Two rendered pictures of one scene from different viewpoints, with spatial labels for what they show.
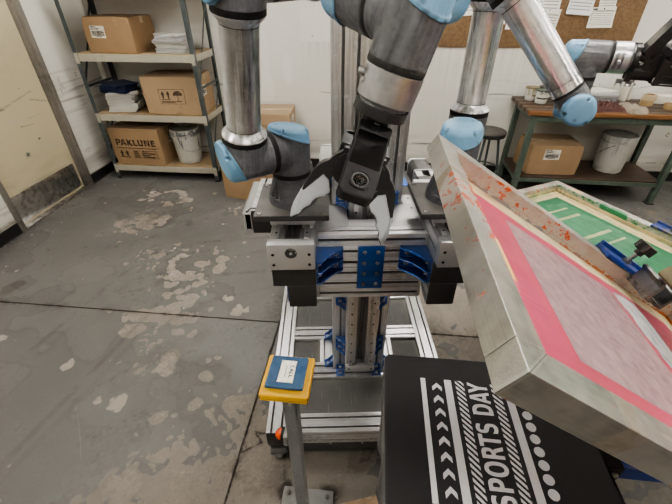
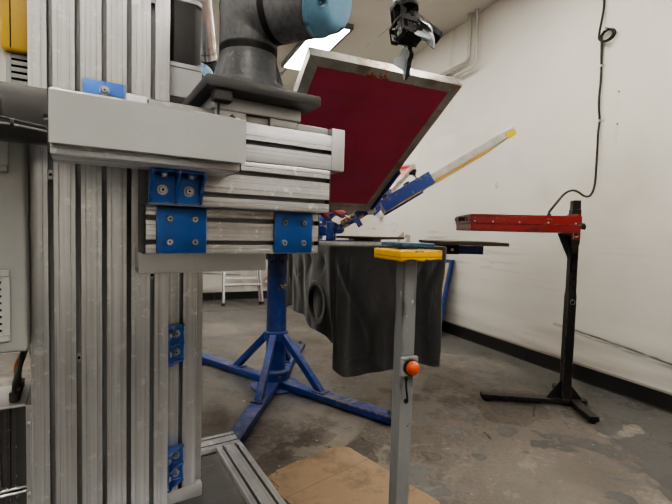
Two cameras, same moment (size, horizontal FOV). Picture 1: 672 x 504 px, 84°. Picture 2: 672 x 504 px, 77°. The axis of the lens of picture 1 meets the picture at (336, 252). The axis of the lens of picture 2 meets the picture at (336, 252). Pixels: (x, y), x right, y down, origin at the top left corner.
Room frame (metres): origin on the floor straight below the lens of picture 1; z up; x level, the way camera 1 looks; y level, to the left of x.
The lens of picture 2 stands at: (1.33, 0.99, 1.00)
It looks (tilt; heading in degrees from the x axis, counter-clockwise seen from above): 3 degrees down; 240
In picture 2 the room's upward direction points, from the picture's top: 2 degrees clockwise
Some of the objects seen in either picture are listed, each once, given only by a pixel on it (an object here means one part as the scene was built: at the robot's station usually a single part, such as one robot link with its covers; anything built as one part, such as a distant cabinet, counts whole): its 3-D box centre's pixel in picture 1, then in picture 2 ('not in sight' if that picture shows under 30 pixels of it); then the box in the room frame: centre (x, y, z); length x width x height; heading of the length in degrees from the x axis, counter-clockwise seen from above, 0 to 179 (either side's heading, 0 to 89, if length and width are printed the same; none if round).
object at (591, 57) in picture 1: (585, 57); not in sight; (1.09, -0.66, 1.65); 0.11 x 0.08 x 0.09; 67
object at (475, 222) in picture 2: not in sight; (515, 224); (-0.81, -0.64, 1.06); 0.61 x 0.46 x 0.12; 144
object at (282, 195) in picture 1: (292, 183); (248, 75); (1.06, 0.13, 1.31); 0.15 x 0.15 x 0.10
